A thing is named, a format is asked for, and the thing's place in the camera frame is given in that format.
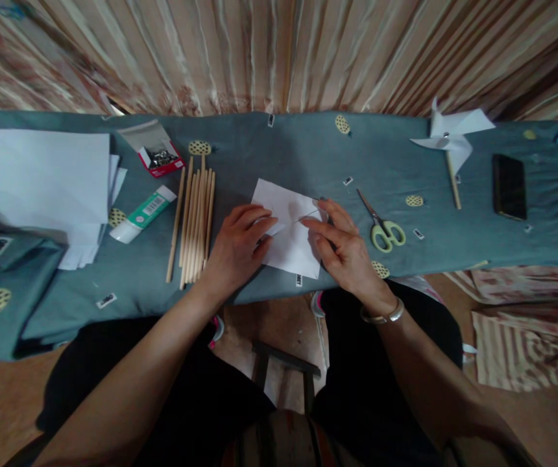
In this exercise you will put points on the person's left hand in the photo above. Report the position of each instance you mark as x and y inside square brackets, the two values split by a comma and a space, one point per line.
[235, 248]

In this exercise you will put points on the person's right hand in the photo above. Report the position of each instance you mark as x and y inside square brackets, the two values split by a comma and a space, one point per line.
[349, 258]

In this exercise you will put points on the person's left index finger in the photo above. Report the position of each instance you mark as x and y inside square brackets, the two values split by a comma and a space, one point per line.
[267, 225]

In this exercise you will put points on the person's left thumb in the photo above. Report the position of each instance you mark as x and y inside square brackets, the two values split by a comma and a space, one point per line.
[263, 245]

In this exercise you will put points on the person's right index finger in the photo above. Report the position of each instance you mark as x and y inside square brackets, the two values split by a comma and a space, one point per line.
[319, 223]

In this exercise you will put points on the person's left fingers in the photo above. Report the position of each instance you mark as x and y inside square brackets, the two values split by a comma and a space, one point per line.
[252, 210]

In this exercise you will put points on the person's right fingers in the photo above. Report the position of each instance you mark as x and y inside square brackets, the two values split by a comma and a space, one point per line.
[333, 210]

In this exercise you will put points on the person's right thumb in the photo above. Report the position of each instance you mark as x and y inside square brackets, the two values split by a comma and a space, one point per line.
[322, 245]

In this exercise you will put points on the thin metal pin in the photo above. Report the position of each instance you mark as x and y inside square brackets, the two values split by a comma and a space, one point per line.
[310, 212]

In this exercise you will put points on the white square paper sheet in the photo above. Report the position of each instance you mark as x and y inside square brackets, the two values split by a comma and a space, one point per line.
[288, 204]

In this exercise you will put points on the bundle of wooden sticks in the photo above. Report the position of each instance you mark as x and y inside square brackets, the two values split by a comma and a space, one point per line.
[196, 224]

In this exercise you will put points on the person's right foot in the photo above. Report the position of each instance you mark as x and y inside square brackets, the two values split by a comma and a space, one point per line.
[318, 304]

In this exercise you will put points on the person's foot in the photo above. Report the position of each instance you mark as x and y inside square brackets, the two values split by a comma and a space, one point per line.
[318, 304]
[216, 331]

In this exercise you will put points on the blue-grey pineapple print tablecloth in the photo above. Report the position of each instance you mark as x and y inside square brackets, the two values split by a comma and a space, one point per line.
[284, 146]

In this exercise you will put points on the person's left foot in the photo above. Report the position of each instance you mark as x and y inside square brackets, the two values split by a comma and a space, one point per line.
[216, 331]

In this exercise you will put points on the green and white glue stick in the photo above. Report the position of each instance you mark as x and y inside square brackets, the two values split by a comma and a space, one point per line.
[145, 214]

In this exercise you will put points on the red box of metal fasteners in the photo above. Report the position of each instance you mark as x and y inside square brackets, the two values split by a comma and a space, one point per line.
[157, 155]

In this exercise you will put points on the white paper pinwheel on stick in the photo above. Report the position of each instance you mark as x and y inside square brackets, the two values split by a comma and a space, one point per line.
[447, 136]

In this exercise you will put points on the person's legs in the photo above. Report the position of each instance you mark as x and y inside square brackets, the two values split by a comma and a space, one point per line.
[366, 379]

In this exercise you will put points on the striped beige curtain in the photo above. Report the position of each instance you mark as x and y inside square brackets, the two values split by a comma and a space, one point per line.
[211, 53]

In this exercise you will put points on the black smartphone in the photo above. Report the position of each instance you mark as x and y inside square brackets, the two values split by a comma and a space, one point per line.
[509, 186]

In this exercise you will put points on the person's body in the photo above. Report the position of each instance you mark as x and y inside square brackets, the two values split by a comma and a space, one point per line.
[284, 440]

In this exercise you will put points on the stack of white paper sheets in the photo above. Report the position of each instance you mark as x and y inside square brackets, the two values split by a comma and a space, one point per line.
[45, 180]

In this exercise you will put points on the striped pink and cream cloth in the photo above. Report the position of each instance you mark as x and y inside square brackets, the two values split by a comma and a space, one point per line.
[522, 340]

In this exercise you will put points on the dark wooden stool frame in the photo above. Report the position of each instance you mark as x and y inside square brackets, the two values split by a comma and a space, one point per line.
[286, 362]

